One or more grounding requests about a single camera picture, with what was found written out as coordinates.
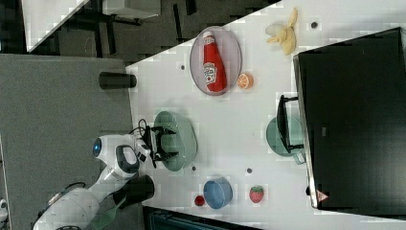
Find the blue bowl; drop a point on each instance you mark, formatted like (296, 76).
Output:
(218, 192)

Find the red ketchup bottle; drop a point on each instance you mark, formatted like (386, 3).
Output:
(213, 68)

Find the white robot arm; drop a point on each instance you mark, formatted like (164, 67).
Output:
(122, 155)

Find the mint green plastic strainer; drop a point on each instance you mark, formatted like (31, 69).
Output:
(183, 141)

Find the black toaster oven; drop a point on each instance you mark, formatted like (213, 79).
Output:
(352, 102)

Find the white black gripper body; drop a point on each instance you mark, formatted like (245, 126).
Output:
(146, 147)

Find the grey round plate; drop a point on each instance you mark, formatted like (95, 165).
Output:
(229, 51)

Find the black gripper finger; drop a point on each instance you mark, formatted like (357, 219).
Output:
(164, 156)
(162, 130)

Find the orange slice toy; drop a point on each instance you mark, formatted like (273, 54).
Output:
(245, 81)

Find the peeled banana toy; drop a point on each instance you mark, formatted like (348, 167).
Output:
(284, 34)

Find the small red tomato toy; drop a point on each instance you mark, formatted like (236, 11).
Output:
(199, 200)

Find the black cylinder post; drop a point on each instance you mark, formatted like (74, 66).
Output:
(109, 80)

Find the mint green mug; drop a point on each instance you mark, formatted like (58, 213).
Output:
(296, 138)

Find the red strawberry toy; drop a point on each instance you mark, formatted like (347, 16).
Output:
(256, 194)

